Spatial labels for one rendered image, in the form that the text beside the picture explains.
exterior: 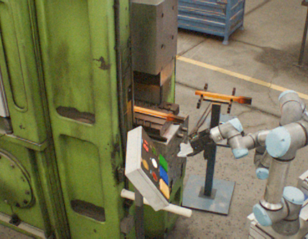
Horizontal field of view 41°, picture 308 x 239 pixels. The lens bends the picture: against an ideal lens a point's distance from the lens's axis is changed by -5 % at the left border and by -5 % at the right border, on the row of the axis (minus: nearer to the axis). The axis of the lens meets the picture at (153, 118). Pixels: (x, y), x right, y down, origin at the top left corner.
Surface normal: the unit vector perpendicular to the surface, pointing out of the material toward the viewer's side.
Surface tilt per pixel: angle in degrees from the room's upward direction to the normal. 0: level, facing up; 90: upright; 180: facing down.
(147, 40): 90
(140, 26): 90
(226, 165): 0
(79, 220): 90
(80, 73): 89
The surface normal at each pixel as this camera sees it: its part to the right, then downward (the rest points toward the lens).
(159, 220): -0.41, 0.49
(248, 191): 0.00, -0.84
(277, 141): -0.89, 0.13
